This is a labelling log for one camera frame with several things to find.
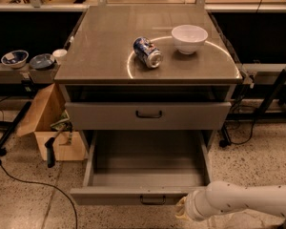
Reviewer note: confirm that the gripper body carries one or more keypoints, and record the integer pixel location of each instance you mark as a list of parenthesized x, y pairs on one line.
[(192, 205)]

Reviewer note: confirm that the grey drawer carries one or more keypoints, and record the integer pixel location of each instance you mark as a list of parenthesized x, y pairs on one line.
[(143, 168), (148, 115)]

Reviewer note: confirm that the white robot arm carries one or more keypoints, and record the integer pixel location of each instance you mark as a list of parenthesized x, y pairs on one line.
[(221, 198)]

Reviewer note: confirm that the grey top drawer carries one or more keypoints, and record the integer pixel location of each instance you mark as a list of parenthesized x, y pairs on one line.
[(148, 115)]

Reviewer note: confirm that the grey metal drawer cabinet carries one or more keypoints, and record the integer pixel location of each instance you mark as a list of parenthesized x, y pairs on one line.
[(102, 66)]

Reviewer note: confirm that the open wooden box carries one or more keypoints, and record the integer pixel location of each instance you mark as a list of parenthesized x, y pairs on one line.
[(46, 109)]

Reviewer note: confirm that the black metal stand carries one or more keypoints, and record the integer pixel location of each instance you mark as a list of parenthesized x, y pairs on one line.
[(261, 114)]

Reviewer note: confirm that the blue crushed soda can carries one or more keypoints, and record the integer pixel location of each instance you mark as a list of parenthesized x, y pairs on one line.
[(147, 52)]

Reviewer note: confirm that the white ceramic bowl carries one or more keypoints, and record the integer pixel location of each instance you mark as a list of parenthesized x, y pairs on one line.
[(188, 38)]

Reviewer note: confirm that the black pole on floor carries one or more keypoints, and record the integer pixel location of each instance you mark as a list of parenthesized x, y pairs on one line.
[(9, 126)]

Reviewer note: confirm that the small white cup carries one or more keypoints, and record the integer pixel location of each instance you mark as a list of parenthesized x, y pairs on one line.
[(59, 55)]

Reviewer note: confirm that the dark blue bowl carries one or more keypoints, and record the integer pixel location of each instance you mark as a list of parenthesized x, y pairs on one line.
[(42, 61)]

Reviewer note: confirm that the blue white patterned bowl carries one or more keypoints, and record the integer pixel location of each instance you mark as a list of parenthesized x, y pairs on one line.
[(15, 59)]

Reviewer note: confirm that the black handled hammer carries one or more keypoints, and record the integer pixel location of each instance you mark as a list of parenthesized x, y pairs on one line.
[(49, 146)]

